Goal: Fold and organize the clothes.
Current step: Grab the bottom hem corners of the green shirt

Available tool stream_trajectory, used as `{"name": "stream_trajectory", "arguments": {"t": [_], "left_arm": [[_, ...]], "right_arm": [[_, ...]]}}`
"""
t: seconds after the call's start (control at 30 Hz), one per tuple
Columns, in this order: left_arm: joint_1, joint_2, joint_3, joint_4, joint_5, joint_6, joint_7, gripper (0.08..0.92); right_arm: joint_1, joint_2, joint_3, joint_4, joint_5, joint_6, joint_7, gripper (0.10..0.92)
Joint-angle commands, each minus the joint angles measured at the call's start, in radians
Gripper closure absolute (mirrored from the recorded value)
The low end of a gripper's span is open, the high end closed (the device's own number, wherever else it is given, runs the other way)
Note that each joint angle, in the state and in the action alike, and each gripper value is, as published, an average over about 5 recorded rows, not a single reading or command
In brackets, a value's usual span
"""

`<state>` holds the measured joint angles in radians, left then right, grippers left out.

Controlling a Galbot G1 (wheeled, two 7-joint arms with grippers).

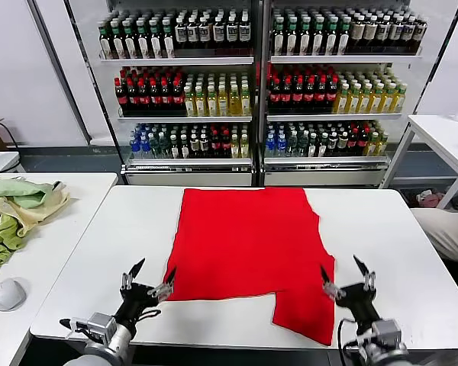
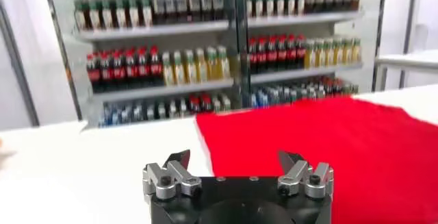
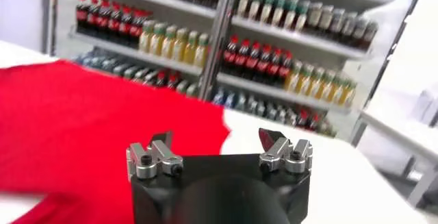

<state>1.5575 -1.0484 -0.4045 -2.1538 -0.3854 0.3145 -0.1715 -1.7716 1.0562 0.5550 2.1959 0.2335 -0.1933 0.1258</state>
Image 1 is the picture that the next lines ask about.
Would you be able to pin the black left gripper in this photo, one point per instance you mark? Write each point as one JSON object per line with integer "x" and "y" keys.
{"x": 135, "y": 301}

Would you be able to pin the white metal shelf board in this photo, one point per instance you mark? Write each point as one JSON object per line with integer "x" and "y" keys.
{"x": 183, "y": 119}
{"x": 332, "y": 116}
{"x": 343, "y": 59}
{"x": 175, "y": 61}
{"x": 324, "y": 160}
{"x": 187, "y": 161}

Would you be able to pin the dark tea bottle blue-white label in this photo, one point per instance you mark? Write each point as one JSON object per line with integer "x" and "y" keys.
{"x": 192, "y": 35}
{"x": 181, "y": 35}
{"x": 218, "y": 35}
{"x": 205, "y": 35}
{"x": 244, "y": 34}
{"x": 232, "y": 34}

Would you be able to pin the small blue water bottle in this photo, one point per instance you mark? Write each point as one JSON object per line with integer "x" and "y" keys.
{"x": 144, "y": 146}
{"x": 270, "y": 145}
{"x": 281, "y": 145}
{"x": 134, "y": 146}

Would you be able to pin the dark bottle beige label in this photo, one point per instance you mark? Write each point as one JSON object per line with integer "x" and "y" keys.
{"x": 407, "y": 32}
{"x": 382, "y": 32}
{"x": 395, "y": 32}
{"x": 357, "y": 34}
{"x": 370, "y": 33}
{"x": 420, "y": 32}

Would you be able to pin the green-cap bottle white label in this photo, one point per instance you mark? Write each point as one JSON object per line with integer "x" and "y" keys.
{"x": 278, "y": 42}
{"x": 119, "y": 47}
{"x": 169, "y": 47}
{"x": 143, "y": 47}
{"x": 304, "y": 42}
{"x": 343, "y": 42}
{"x": 106, "y": 47}
{"x": 131, "y": 47}
{"x": 156, "y": 47}
{"x": 291, "y": 42}
{"x": 318, "y": 42}
{"x": 331, "y": 42}

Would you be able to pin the olive green towel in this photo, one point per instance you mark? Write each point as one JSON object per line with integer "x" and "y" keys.
{"x": 0, "y": 244}

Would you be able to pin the drinks display cabinet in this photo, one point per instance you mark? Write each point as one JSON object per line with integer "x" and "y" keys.
{"x": 187, "y": 177}
{"x": 320, "y": 177}

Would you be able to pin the grey computer mouse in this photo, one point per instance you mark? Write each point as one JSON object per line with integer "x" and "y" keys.
{"x": 8, "y": 294}

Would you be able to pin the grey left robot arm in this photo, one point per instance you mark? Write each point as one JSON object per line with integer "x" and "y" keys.
{"x": 99, "y": 354}

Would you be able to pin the white side table with legs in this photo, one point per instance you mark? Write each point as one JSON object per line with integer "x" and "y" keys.
{"x": 442, "y": 141}

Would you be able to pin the pink cloth pile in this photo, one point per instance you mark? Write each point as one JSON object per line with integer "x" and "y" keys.
{"x": 429, "y": 199}

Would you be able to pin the beige trouser leg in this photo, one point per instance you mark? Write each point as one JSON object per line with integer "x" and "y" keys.
{"x": 450, "y": 232}

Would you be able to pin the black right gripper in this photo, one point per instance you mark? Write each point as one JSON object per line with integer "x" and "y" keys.
{"x": 360, "y": 303}

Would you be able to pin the pale green garment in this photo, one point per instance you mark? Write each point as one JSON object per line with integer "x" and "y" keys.
{"x": 19, "y": 190}

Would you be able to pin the red t-shirt with bear print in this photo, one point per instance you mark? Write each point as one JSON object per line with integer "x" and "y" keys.
{"x": 244, "y": 244}

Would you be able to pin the small red-cap cola bottle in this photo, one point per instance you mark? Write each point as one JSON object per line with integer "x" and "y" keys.
{"x": 225, "y": 146}
{"x": 353, "y": 145}
{"x": 362, "y": 145}
{"x": 215, "y": 146}

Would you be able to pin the small green-tinted water bottle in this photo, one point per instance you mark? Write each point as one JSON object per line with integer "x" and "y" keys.
{"x": 164, "y": 146}
{"x": 292, "y": 145}
{"x": 302, "y": 145}
{"x": 154, "y": 146}

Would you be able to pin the small yellow drink bottle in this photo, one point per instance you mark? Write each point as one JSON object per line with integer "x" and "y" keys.
{"x": 381, "y": 145}
{"x": 244, "y": 146}
{"x": 371, "y": 145}
{"x": 234, "y": 146}

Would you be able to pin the small dark bottle white cap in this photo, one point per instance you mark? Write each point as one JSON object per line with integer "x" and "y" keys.
{"x": 194, "y": 146}
{"x": 313, "y": 145}
{"x": 342, "y": 145}
{"x": 332, "y": 145}
{"x": 203, "y": 146}
{"x": 174, "y": 146}
{"x": 184, "y": 146}
{"x": 322, "y": 145}

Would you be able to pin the white rounded-corner board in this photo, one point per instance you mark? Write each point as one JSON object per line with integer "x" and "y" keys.
{"x": 0, "y": 162}

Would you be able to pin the cream yellow garment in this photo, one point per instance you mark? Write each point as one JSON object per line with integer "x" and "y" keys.
{"x": 42, "y": 213}

